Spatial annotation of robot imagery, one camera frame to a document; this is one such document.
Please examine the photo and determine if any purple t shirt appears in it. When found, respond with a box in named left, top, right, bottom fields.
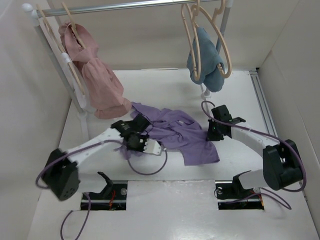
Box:
left=130, top=102, right=220, bottom=166

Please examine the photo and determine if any wooden hanger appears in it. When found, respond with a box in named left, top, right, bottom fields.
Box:
left=180, top=0, right=202, bottom=82
left=185, top=0, right=233, bottom=81
left=36, top=4, right=86, bottom=96
left=61, top=2, right=86, bottom=49

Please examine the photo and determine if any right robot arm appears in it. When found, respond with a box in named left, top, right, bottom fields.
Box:
left=207, top=105, right=307, bottom=197

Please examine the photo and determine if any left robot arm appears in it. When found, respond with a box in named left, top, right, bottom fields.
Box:
left=40, top=114, right=162, bottom=201

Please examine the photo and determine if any wooden hanger under pink dress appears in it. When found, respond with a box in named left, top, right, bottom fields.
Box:
left=61, top=2, right=86, bottom=49

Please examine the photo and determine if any wooden hanger under blue garment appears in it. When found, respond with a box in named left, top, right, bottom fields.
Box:
left=185, top=0, right=233, bottom=81

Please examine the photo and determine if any pink dress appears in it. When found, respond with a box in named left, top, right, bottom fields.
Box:
left=58, top=21, right=132, bottom=120

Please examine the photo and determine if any blue garment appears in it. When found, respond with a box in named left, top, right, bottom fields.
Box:
left=186, top=27, right=225, bottom=93

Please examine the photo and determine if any metal clothes rack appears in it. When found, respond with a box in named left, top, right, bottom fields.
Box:
left=21, top=0, right=235, bottom=126

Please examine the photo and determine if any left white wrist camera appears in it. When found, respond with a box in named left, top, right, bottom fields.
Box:
left=142, top=138, right=163, bottom=156

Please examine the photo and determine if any aluminium rail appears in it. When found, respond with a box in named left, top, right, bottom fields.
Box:
left=249, top=70, right=278, bottom=137

